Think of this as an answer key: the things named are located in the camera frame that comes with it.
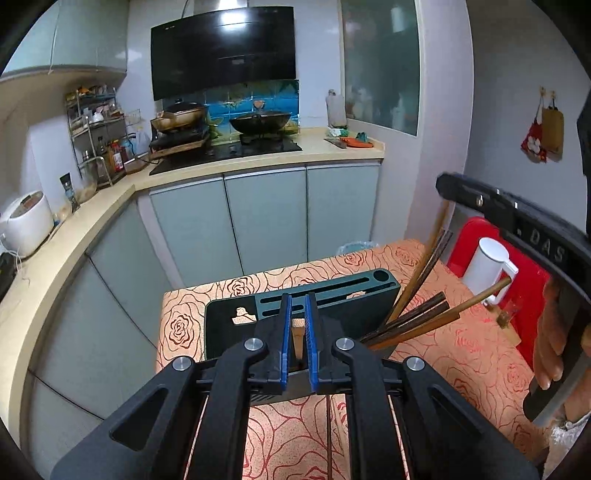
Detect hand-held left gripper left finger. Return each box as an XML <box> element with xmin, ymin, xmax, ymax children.
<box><xmin>50</xmin><ymin>292</ymin><xmax>293</xmax><ymax>480</ymax></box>

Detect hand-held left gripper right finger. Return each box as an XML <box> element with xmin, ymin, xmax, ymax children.
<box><xmin>305</xmin><ymin>292</ymin><xmax>541</xmax><ymax>480</ymax></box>

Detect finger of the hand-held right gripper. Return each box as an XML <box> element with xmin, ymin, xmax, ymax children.
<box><xmin>435</xmin><ymin>172</ymin><xmax>519</xmax><ymax>232</ymax></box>

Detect black utensil holder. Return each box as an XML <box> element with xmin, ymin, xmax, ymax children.
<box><xmin>204</xmin><ymin>268</ymin><xmax>402</xmax><ymax>402</ymax></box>

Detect black chopstick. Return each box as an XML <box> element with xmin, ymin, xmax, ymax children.
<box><xmin>406</xmin><ymin>231</ymin><xmax>454</xmax><ymax>303</ymax></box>

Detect dark brown chopstick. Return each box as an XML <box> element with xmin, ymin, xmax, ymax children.
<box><xmin>359</xmin><ymin>291</ymin><xmax>448</xmax><ymax>343</ymax></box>

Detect reddish brown chopstick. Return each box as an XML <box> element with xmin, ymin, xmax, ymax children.
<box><xmin>366</xmin><ymin>301</ymin><xmax>451</xmax><ymax>346</ymax></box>

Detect person's right hand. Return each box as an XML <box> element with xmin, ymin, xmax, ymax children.
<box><xmin>532</xmin><ymin>277</ymin><xmax>565</xmax><ymax>389</ymax></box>

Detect red plastic chair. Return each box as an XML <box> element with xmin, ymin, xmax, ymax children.
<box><xmin>447</xmin><ymin>217</ymin><xmax>552</xmax><ymax>365</ymax></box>

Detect white kettle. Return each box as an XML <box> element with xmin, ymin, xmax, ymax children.
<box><xmin>462</xmin><ymin>237</ymin><xmax>519</xmax><ymax>305</ymax></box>

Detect red hanging cloth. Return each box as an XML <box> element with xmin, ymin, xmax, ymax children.
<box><xmin>521</xmin><ymin>104</ymin><xmax>548</xmax><ymax>162</ymax></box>

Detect clear plastic bag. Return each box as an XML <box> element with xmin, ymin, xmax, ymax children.
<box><xmin>336</xmin><ymin>240</ymin><xmax>380</xmax><ymax>256</ymax></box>

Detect grey lower kitchen cabinets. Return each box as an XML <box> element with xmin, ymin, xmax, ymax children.
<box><xmin>28</xmin><ymin>164</ymin><xmax>382</xmax><ymax>462</ymax></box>

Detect orange dish cloth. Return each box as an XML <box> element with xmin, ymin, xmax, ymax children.
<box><xmin>339</xmin><ymin>132</ymin><xmax>375</xmax><ymax>149</ymax></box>

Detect rose patterned tablecloth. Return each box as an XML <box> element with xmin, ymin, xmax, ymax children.
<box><xmin>156</xmin><ymin>239</ymin><xmax>555</xmax><ymax>480</ymax></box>

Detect frosted glass door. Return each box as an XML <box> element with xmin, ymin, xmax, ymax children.
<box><xmin>341</xmin><ymin>0</ymin><xmax>421</xmax><ymax>138</ymax></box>

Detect plastic bottle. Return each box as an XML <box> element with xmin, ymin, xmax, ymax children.
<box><xmin>326</xmin><ymin>89</ymin><xmax>348</xmax><ymax>128</ymax></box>

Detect black cooktop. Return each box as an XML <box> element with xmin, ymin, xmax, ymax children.
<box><xmin>148</xmin><ymin>137</ymin><xmax>304</xmax><ymax>176</ymax></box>

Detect black wok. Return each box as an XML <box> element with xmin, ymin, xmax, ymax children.
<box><xmin>229</xmin><ymin>110</ymin><xmax>293</xmax><ymax>138</ymax></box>

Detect beige kitchen countertop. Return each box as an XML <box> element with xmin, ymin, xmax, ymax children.
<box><xmin>0</xmin><ymin>127</ymin><xmax>386</xmax><ymax>416</ymax></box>

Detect pepper grinder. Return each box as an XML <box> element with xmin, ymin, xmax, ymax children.
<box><xmin>60</xmin><ymin>173</ymin><xmax>80</xmax><ymax>213</ymax></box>

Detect metal spice rack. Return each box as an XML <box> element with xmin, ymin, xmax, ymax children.
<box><xmin>66</xmin><ymin>85</ymin><xmax>134</xmax><ymax>185</ymax></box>

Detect white rice cooker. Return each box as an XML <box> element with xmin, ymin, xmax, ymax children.
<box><xmin>0</xmin><ymin>191</ymin><xmax>55</xmax><ymax>257</ymax></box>

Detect black range hood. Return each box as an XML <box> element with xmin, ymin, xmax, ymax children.
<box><xmin>151</xmin><ymin>7</ymin><xmax>296</xmax><ymax>100</ymax></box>

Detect grey upper kitchen cabinet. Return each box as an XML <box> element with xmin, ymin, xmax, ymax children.
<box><xmin>0</xmin><ymin>0</ymin><xmax>129</xmax><ymax>79</ymax></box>

